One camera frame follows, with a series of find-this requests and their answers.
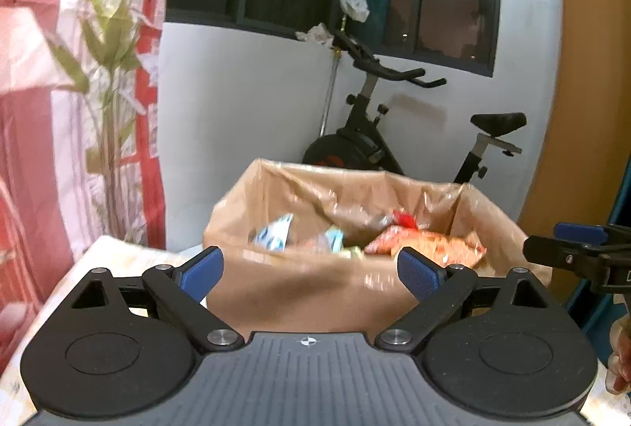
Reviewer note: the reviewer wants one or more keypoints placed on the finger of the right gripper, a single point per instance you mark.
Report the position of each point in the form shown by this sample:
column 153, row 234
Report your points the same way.
column 557, row 250

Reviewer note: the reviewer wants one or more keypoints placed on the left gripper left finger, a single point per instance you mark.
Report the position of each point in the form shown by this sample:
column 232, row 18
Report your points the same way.
column 160, row 311

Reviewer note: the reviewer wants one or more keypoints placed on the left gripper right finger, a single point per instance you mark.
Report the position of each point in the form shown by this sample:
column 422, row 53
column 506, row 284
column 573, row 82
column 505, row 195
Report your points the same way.
column 460, row 311

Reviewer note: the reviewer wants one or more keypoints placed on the red snack packet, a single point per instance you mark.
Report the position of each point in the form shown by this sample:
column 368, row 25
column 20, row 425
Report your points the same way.
column 404, row 219

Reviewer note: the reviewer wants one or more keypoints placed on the right hand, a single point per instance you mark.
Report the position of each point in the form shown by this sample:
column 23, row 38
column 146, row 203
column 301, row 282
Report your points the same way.
column 619, row 364

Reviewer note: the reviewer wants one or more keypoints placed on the orange snack bag in box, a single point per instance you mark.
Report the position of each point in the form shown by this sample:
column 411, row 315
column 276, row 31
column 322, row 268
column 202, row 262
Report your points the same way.
column 441, row 249

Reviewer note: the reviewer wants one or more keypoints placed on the checkered table cloth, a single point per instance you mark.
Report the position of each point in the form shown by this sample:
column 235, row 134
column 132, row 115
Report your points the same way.
column 123, row 260

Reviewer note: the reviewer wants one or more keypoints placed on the wooden door panel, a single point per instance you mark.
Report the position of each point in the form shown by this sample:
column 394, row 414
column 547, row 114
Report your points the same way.
column 587, row 145

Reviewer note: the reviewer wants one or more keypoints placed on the cardboard box with paper liner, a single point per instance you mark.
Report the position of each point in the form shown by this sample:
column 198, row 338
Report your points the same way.
column 304, row 289

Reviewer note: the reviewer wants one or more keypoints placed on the blue white snack packet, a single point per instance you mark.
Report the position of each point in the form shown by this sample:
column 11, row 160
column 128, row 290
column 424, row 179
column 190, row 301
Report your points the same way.
column 275, row 235

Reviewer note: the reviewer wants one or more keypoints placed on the black exercise bike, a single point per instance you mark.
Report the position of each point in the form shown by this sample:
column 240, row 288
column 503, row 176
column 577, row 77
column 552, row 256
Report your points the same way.
column 359, row 145

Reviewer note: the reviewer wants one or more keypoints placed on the red floral curtain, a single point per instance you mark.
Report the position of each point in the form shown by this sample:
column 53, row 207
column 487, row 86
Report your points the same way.
column 79, row 157

